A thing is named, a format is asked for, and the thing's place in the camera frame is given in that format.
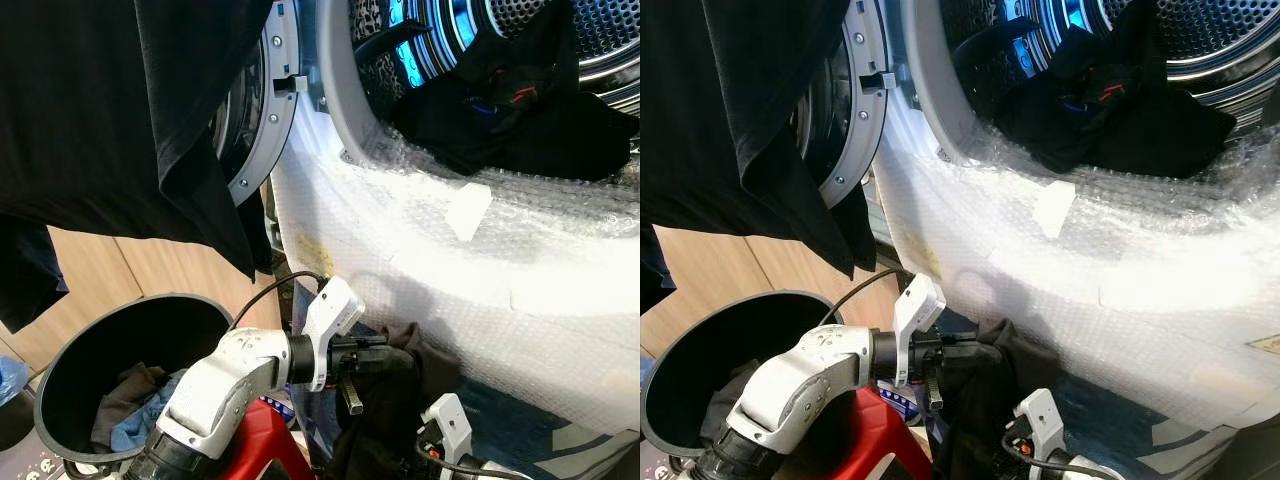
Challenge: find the white front-loading washing machine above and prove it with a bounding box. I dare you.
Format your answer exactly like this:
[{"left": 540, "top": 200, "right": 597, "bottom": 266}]
[
  {"left": 868, "top": 0, "right": 1280, "bottom": 480},
  {"left": 262, "top": 0, "right": 641, "bottom": 480}
]

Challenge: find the white tape piece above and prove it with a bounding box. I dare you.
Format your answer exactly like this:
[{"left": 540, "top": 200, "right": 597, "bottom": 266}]
[
  {"left": 444, "top": 182, "right": 494, "bottom": 243},
  {"left": 1031, "top": 180, "right": 1078, "bottom": 240}
]

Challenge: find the clear bubble wrap sheet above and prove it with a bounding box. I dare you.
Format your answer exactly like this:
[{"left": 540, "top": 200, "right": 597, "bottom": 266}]
[
  {"left": 270, "top": 100, "right": 641, "bottom": 438},
  {"left": 872, "top": 95, "right": 1280, "bottom": 431}
]

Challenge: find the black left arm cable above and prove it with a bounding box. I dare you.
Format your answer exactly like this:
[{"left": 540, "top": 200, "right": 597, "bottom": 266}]
[
  {"left": 818, "top": 265, "right": 909, "bottom": 329},
  {"left": 228, "top": 270, "right": 328, "bottom": 333}
]

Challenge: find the large black garment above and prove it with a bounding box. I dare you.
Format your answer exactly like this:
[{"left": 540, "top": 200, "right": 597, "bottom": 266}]
[
  {"left": 0, "top": 0, "right": 277, "bottom": 334},
  {"left": 640, "top": 0, "right": 880, "bottom": 316}
]

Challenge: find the dark black-brown garment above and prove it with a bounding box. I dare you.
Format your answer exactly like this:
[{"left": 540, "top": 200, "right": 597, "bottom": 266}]
[
  {"left": 318, "top": 320, "right": 466, "bottom": 480},
  {"left": 925, "top": 318, "right": 1063, "bottom": 480}
]

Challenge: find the round silver washer door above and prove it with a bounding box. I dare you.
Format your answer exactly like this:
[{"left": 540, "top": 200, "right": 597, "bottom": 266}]
[
  {"left": 208, "top": 0, "right": 309, "bottom": 208},
  {"left": 790, "top": 0, "right": 898, "bottom": 210}
]

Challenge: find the black clothes pile with red mark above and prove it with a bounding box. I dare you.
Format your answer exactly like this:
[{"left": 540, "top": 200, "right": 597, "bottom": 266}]
[
  {"left": 992, "top": 0, "right": 1239, "bottom": 179},
  {"left": 384, "top": 0, "right": 641, "bottom": 183}
]

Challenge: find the black round laundry bucket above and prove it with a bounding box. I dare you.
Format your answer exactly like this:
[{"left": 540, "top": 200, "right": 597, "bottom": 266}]
[
  {"left": 641, "top": 289, "right": 847, "bottom": 461},
  {"left": 34, "top": 292, "right": 237, "bottom": 472}
]

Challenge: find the red plastic stool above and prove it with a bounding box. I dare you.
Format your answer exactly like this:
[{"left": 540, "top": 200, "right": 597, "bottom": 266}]
[
  {"left": 212, "top": 394, "right": 317, "bottom": 480},
  {"left": 788, "top": 384, "right": 939, "bottom": 480}
]

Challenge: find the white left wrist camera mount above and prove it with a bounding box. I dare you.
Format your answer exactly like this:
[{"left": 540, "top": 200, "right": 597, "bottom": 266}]
[
  {"left": 299, "top": 276, "right": 367, "bottom": 393},
  {"left": 892, "top": 272, "right": 948, "bottom": 387}
]

